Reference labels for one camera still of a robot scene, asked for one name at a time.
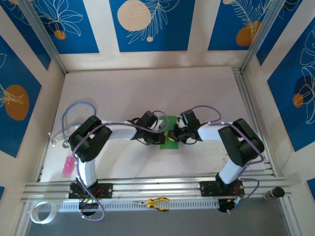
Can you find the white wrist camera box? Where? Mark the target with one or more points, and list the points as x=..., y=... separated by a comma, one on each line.
x=181, y=123
x=161, y=124

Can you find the small bottle with black cap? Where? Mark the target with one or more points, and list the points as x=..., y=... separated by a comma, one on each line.
x=276, y=192

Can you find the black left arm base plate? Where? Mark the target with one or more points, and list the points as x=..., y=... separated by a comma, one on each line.
x=105, y=190

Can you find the small metal hook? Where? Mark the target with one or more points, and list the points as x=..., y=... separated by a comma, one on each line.
x=225, y=158

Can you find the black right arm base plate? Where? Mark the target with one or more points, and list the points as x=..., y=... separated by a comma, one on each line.
x=209, y=189

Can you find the aluminium mounting rail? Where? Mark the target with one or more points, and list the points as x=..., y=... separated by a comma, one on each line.
x=160, y=186

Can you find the aluminium side rail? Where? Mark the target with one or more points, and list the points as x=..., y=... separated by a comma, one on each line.
x=240, y=83

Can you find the green paper sheet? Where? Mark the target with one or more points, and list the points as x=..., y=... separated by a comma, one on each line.
x=169, y=146

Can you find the aluminium frame post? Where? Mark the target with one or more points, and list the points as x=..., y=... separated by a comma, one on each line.
x=259, y=37
x=44, y=34

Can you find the clear adhesive tape roll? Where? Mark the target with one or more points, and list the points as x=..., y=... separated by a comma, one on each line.
x=53, y=214

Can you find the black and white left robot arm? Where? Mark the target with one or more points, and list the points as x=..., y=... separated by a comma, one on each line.
x=120, y=132

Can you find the blue tube stethoscope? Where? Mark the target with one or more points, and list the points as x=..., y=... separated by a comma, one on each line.
x=65, y=144

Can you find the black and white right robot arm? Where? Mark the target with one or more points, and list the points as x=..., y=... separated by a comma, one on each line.
x=209, y=132

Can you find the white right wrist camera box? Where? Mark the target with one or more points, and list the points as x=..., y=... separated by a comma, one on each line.
x=181, y=123

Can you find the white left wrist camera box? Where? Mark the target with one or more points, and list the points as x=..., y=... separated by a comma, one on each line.
x=161, y=124

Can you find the yellow and black pliers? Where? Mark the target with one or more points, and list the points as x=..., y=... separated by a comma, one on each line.
x=157, y=204

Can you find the pink translucent plastic box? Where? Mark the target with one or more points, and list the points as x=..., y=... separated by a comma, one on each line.
x=69, y=166

